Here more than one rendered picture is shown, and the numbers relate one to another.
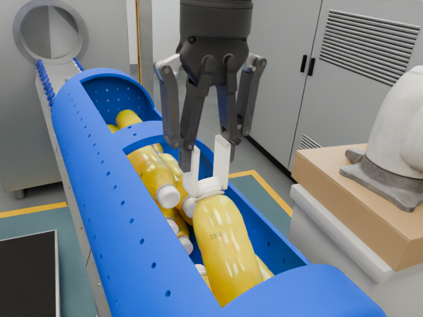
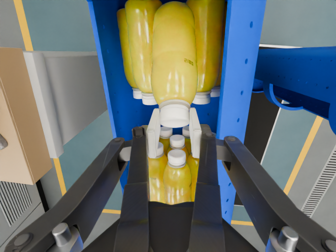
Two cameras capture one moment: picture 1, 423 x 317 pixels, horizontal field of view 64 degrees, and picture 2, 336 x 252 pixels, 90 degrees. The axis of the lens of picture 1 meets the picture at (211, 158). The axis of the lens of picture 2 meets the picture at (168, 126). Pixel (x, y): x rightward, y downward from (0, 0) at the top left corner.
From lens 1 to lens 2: 0.31 m
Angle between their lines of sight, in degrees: 39
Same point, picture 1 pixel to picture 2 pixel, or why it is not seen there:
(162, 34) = not seen: outside the picture
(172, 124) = (248, 155)
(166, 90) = (289, 205)
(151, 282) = (251, 49)
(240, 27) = not seen: outside the picture
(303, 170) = (39, 164)
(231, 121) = (140, 150)
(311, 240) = (67, 116)
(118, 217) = (240, 133)
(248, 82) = (85, 202)
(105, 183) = not seen: hidden behind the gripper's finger
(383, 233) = (8, 73)
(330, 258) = (62, 96)
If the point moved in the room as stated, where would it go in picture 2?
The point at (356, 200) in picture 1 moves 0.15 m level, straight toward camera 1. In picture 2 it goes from (10, 110) to (51, 73)
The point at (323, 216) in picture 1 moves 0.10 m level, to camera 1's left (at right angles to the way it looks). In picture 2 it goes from (48, 119) to (81, 134)
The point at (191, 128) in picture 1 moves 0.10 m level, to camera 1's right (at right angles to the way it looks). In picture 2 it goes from (211, 149) to (84, 85)
